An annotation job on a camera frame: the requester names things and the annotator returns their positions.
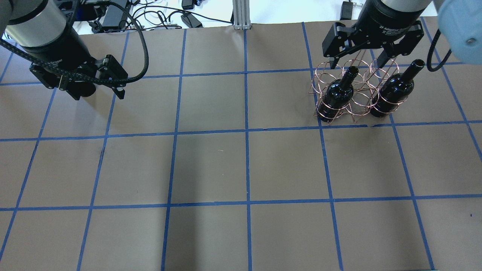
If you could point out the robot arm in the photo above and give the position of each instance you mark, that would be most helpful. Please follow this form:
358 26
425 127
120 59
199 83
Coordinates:
459 21
44 31

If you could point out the black power adapter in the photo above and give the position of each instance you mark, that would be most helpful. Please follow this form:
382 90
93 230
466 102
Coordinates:
114 19

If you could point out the dark wine bottle in basket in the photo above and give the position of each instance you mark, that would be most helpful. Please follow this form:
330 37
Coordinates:
337 96

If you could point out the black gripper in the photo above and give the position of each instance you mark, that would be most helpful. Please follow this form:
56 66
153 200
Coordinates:
384 23
64 49

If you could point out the aluminium frame post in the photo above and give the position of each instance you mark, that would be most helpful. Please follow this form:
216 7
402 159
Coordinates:
241 15

